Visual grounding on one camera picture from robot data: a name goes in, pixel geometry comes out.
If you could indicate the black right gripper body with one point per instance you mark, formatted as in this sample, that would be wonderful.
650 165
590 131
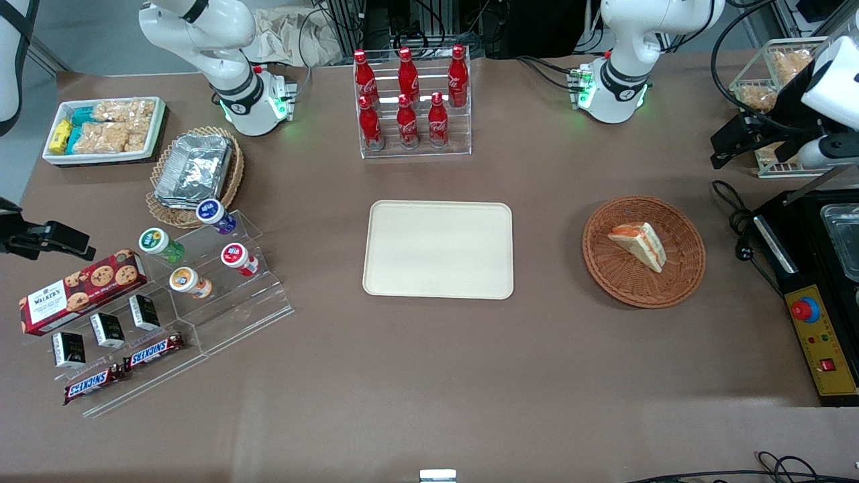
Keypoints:
9 236

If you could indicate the triangular sandwich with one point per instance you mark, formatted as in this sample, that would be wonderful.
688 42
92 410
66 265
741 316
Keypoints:
641 247

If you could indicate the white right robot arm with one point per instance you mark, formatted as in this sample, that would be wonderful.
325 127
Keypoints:
221 40

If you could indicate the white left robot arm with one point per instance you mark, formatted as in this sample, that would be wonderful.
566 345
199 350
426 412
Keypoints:
631 40

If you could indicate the white rectangular snack tray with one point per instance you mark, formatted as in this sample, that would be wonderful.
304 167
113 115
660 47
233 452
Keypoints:
156 127

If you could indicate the brown round wicker basket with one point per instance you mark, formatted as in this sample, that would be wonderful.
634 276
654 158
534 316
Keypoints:
617 275

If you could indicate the light wicker basket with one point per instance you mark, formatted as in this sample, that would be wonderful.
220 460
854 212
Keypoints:
235 171

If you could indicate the cream plastic tray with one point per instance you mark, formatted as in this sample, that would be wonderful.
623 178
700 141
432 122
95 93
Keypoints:
437 249

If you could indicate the clear fried snack bag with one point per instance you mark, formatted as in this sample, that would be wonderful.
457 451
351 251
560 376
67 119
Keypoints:
768 149
792 66
758 97

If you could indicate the red Walkers cookie box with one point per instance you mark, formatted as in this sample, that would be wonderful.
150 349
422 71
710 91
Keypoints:
74 295

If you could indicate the grey metal rod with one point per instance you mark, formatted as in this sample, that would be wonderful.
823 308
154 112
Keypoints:
815 186

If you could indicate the green small drink bottle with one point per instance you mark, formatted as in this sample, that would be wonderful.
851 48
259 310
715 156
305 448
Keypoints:
158 243

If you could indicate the yellow snack pack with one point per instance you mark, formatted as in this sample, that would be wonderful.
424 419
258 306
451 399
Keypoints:
60 136

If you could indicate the teal snack pack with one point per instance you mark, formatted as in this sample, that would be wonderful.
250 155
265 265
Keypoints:
82 116
74 139

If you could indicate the black sealing appliance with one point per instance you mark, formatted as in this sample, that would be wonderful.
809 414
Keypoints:
805 248

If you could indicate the small black box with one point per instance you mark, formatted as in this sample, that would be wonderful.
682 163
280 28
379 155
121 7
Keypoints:
107 330
69 349
144 312

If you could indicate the clear rice cracker bag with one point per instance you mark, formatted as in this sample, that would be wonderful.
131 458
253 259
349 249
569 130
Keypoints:
124 110
100 137

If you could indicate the clear plastic container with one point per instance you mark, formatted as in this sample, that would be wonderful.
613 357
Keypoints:
844 238

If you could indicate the orange small drink bottle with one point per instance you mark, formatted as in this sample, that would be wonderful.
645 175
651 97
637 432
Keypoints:
186 280

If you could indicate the Snickers chocolate bar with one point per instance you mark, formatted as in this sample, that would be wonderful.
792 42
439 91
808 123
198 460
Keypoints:
153 351
94 384

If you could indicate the stack of foil containers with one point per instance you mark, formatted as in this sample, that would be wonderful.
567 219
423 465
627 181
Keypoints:
193 169

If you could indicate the purple small drink bottle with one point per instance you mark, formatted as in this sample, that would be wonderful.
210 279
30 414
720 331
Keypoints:
215 215

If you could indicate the red small drink bottle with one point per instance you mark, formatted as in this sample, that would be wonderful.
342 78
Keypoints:
236 257

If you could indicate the clear acrylic stepped display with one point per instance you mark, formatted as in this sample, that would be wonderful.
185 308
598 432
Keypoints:
235 315

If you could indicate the yellow control panel box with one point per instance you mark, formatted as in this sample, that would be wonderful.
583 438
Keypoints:
822 355

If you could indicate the clear acrylic bottle rack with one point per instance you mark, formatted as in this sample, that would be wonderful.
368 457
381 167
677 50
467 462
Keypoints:
456 137

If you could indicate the beige crumpled bag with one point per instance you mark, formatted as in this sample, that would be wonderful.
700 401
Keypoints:
295 37

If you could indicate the red cola bottle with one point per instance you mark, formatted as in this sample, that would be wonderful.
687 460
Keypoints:
458 80
370 127
407 126
437 124
408 75
364 77

